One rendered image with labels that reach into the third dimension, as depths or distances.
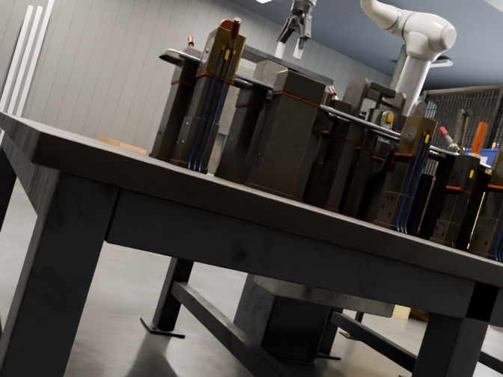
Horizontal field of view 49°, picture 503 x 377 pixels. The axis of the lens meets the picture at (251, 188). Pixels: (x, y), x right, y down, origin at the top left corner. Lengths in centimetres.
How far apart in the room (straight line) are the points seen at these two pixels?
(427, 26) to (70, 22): 711
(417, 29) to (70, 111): 702
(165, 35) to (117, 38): 78
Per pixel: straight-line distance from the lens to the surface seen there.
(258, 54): 199
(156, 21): 926
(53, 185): 75
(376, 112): 210
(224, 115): 820
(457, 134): 225
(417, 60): 244
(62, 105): 887
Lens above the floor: 71
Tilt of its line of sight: level
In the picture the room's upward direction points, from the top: 17 degrees clockwise
